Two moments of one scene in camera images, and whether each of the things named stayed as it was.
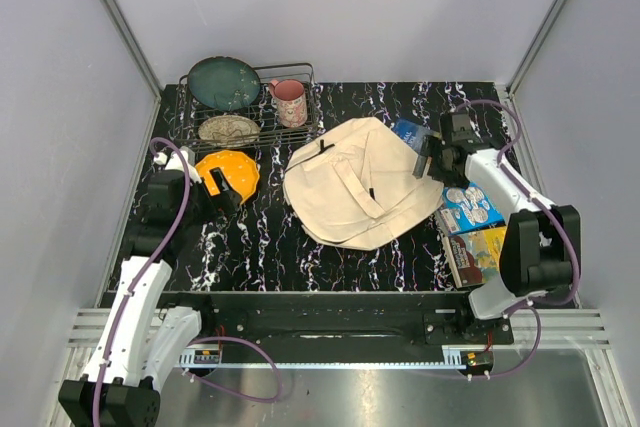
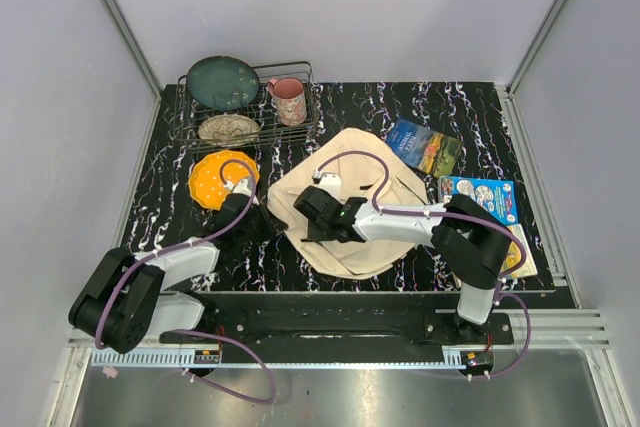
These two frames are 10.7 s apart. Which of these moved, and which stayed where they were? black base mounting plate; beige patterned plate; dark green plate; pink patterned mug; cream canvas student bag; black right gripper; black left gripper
Moved: cream canvas student bag; black left gripper; black right gripper
Stayed: pink patterned mug; dark green plate; beige patterned plate; black base mounting plate
